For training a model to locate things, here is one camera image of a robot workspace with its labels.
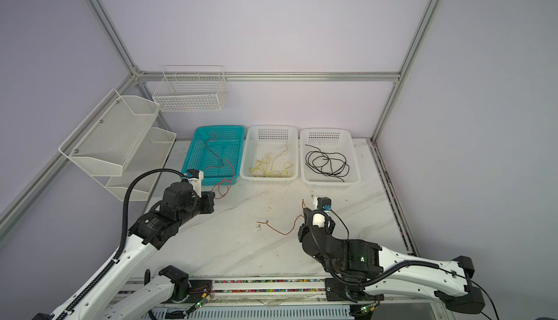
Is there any black cable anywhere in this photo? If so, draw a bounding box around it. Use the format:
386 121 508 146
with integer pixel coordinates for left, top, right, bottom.
304 144 351 182

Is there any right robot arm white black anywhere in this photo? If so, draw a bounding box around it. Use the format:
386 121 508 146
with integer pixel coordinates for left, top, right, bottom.
298 208 496 315

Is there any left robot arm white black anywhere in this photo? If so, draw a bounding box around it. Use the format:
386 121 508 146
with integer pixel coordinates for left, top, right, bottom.
35 169 215 319

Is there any lower white mesh shelf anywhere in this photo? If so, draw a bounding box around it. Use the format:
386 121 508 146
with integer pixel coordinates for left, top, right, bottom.
104 127 176 202

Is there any white mesh shelf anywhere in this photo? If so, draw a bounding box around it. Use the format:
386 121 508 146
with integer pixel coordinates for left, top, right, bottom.
104 127 176 202
58 89 161 177

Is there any teal plastic basket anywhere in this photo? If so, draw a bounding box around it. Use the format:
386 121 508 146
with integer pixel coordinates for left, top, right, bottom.
183 125 245 186

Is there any right white plastic basket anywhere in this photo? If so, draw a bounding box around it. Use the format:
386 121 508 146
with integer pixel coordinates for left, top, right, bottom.
299 128 361 189

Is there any white plastic basket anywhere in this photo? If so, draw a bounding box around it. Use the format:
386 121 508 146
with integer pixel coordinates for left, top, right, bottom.
240 125 299 184
299 128 361 189

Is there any upper white mesh shelf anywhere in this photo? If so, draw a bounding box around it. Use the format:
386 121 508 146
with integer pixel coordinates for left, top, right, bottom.
58 89 161 177

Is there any middle white plastic basket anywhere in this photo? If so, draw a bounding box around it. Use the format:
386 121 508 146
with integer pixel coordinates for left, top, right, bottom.
240 125 299 184

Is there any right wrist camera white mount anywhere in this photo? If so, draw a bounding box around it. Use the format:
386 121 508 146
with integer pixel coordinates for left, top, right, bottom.
311 197 332 228

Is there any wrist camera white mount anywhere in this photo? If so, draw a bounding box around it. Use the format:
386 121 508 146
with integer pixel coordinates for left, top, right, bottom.
311 197 332 228
185 169 204 197

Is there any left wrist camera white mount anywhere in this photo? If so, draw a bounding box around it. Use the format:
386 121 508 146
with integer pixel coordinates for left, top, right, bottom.
185 169 204 197

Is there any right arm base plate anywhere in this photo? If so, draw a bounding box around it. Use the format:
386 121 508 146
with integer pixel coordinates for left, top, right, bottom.
324 278 384 303

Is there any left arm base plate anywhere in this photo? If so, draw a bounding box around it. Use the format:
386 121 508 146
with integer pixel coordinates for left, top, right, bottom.
162 279 213 304

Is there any white wire wall basket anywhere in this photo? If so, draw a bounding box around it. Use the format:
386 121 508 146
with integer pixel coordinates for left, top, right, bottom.
153 65 228 112

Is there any aluminium frame back bar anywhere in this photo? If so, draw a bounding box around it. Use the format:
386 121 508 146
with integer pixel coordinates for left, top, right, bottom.
137 71 401 82

